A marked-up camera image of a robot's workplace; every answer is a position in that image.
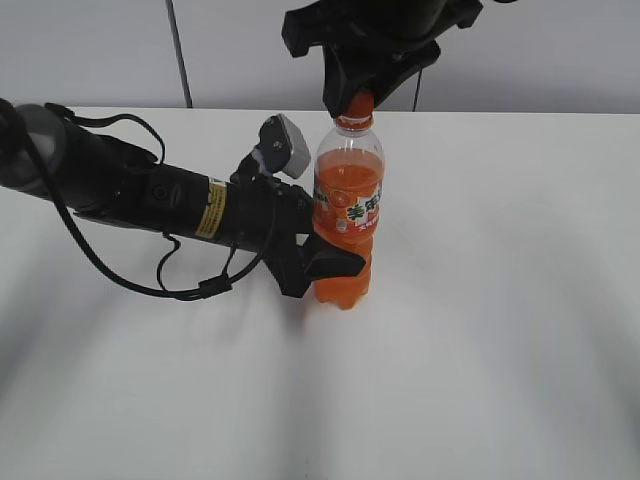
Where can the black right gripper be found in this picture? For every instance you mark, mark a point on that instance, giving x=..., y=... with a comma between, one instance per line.
x=350, y=31

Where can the orange soda plastic bottle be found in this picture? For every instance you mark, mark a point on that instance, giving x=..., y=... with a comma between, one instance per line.
x=348, y=175

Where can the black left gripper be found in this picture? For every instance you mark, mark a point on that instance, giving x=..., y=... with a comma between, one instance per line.
x=264, y=215

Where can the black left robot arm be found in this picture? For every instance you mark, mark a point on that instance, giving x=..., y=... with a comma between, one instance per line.
x=49, y=152

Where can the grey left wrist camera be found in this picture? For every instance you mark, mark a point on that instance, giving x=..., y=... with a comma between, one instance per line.
x=281, y=148

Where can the orange bottle cap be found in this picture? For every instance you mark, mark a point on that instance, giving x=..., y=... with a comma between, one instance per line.
x=361, y=106

